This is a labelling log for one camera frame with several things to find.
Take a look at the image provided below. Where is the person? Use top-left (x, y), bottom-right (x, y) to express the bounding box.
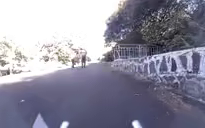
top-left (70, 49), bottom-right (81, 69)
top-left (79, 48), bottom-right (88, 69)

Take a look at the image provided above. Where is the white metal railing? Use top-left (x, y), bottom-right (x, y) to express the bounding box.
top-left (112, 43), bottom-right (164, 61)

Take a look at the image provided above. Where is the grey asphalt road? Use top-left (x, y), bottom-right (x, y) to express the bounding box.
top-left (0, 62), bottom-right (205, 128)

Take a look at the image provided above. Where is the robot's own part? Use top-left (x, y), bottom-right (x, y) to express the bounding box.
top-left (131, 119), bottom-right (143, 128)
top-left (59, 120), bottom-right (71, 128)

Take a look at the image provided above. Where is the row of pale trees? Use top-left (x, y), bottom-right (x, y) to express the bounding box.
top-left (0, 37), bottom-right (78, 78)

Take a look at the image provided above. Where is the large dark tree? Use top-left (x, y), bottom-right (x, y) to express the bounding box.
top-left (101, 0), bottom-right (205, 63)

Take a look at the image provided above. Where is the stone wall with white joints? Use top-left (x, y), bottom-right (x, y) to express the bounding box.
top-left (111, 45), bottom-right (205, 101)

